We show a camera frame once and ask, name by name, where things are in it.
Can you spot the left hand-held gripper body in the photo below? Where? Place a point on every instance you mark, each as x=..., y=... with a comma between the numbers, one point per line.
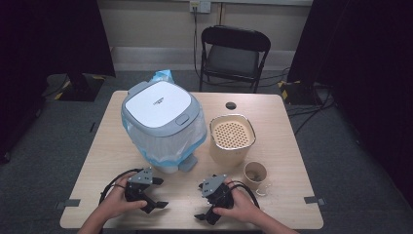
x=141, y=178

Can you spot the person's right hand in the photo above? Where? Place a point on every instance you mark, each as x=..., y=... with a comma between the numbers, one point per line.
x=242, y=209

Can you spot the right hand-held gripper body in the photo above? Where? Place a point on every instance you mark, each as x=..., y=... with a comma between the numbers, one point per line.
x=212, y=187

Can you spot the person's left hand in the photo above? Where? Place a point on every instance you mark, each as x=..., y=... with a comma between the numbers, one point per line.
x=118, y=201

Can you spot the grey tape piece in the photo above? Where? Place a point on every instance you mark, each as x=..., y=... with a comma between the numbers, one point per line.
x=313, y=200
x=69, y=203

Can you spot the dark curtain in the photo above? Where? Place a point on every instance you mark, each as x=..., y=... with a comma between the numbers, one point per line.
x=363, y=65
x=48, y=39

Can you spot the brown paper cup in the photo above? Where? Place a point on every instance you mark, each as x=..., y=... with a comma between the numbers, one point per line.
x=255, y=174

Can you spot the white wall outlet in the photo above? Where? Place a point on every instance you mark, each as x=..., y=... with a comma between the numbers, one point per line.
x=204, y=6

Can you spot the grey plastic lid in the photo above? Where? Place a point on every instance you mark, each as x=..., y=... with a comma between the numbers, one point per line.
x=156, y=104

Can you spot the beige strainer bucket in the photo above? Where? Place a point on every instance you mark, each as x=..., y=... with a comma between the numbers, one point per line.
x=227, y=156

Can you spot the black folding chair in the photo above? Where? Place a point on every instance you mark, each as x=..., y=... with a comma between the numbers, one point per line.
x=233, y=58

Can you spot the black stand base striped tape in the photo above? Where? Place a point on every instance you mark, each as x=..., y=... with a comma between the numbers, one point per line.
x=298, y=92
x=81, y=87

